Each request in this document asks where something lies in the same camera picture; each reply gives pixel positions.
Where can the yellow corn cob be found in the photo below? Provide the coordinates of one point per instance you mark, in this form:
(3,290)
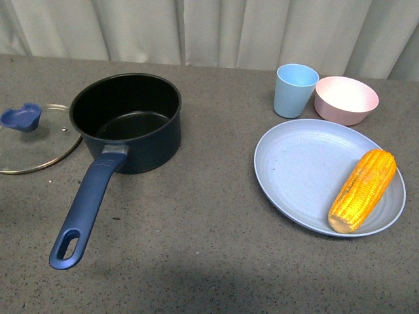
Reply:
(362,191)

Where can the glass lid with blue knob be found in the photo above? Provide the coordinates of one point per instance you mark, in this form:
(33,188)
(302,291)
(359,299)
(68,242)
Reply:
(35,136)

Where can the dark blue saucepan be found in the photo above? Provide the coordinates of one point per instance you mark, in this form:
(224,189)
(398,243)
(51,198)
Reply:
(130,124)

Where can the light blue cup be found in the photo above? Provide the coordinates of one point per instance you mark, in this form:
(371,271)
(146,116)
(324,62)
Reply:
(295,84)

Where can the pink bowl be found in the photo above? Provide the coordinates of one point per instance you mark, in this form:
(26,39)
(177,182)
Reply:
(344,100)

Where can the grey curtain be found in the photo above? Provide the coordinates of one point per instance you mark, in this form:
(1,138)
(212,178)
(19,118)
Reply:
(371,39)

